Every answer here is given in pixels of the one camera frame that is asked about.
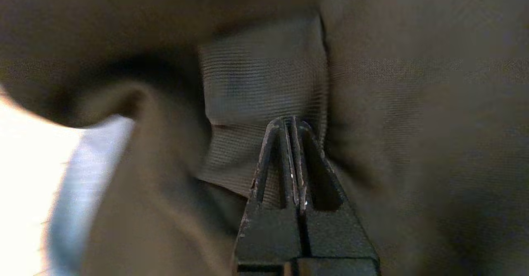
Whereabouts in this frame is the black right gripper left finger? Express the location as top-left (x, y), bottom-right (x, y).
top-left (235, 117), bottom-right (304, 276)

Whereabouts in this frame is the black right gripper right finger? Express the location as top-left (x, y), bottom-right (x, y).
top-left (289, 117), bottom-right (379, 261)

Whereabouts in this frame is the black garment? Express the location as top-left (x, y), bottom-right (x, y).
top-left (0, 0), bottom-right (529, 276)

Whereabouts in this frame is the blue bed sheet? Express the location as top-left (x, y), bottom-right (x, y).
top-left (45, 115), bottom-right (137, 276)

